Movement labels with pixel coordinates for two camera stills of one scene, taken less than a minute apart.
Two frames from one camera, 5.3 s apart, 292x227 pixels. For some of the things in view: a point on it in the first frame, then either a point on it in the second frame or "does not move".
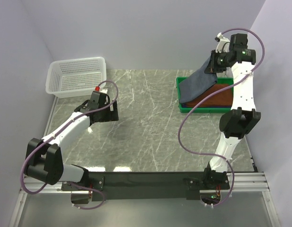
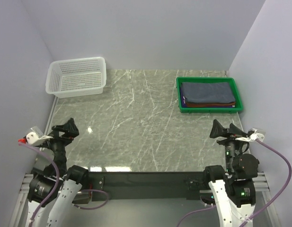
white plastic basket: (75, 77) does not move
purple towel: (183, 106) does not move
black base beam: (137, 185) does not move
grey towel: (197, 82) to (207, 92)
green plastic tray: (220, 80) does not move
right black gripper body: (218, 64) to (231, 147)
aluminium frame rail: (252, 182) does not move
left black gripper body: (107, 115) to (57, 144)
